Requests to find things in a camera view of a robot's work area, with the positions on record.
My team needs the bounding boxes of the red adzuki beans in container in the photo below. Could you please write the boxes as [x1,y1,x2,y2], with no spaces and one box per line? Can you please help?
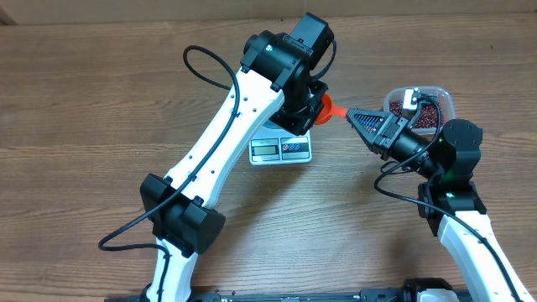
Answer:
[388,101,439,129]

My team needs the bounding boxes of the clear plastic bean container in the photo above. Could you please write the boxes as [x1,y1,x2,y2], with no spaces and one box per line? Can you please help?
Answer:
[383,86,456,136]

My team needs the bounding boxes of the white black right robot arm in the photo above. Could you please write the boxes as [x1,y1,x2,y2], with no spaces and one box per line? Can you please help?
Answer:
[346,109,533,301]

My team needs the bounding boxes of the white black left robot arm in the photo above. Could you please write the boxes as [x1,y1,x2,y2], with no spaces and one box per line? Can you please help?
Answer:
[140,29,333,301]

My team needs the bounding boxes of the white digital kitchen scale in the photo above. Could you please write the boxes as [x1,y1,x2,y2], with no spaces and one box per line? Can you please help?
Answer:
[248,127,312,166]

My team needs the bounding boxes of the orange scoop blue handle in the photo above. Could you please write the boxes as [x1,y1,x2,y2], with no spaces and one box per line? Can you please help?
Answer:
[314,93,348,125]

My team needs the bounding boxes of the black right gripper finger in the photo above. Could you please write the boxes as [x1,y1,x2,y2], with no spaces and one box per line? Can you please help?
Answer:
[347,108,392,126]
[348,117,387,145]

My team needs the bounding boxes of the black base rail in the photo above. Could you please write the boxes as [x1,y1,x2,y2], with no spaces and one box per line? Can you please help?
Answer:
[104,277,477,302]

